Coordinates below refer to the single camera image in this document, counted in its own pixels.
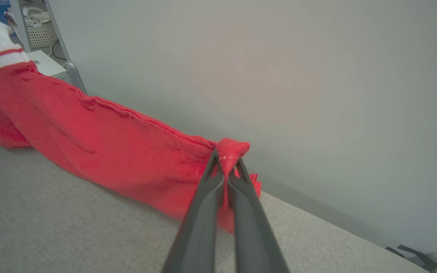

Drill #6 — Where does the low white table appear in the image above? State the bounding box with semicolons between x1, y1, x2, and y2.
26;50;72;83

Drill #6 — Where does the grey metal desk frame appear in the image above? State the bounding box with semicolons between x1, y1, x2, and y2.
9;0;87;94

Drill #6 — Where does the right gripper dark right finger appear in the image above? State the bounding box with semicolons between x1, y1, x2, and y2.
228;158;291;273

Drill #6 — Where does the grey fabric sofa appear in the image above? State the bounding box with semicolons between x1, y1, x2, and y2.
0;131;431;273

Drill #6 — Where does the red garment with white collar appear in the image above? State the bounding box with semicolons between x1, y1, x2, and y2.
0;11;261;234

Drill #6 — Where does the white plastic laundry basket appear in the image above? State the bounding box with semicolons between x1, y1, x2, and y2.
24;7;58;49

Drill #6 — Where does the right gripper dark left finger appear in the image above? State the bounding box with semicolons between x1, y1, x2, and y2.
162;149;227;273

